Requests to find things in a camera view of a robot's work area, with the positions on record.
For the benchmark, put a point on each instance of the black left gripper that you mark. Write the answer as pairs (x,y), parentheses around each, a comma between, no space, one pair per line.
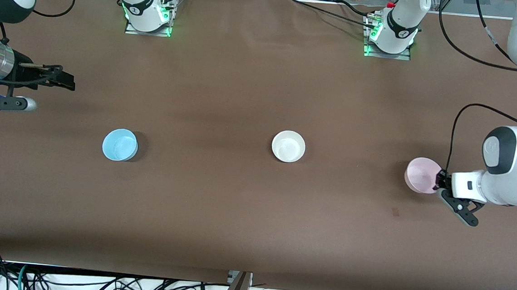
(442,179)

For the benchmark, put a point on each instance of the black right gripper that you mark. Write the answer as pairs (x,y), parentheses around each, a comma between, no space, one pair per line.
(23,74)

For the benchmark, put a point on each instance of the pink bowl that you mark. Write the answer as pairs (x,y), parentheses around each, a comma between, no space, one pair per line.
(420,174)

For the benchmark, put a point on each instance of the light blue bowl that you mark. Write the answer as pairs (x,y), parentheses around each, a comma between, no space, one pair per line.
(119,145)

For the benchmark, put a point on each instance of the white bowl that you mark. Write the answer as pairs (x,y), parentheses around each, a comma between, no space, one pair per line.
(288,146)

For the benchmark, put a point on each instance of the brown table cover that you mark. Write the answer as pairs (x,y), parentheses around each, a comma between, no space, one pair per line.
(253,217)

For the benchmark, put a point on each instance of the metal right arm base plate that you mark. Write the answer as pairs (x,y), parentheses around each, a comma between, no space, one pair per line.
(132,30)

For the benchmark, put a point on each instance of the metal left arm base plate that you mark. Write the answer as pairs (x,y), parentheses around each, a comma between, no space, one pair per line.
(403,57)

